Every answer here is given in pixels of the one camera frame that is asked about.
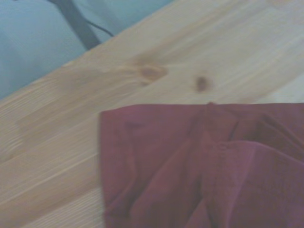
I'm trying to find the rust orange shorts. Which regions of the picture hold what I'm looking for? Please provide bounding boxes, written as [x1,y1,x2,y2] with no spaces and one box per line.
[98,102,304,228]

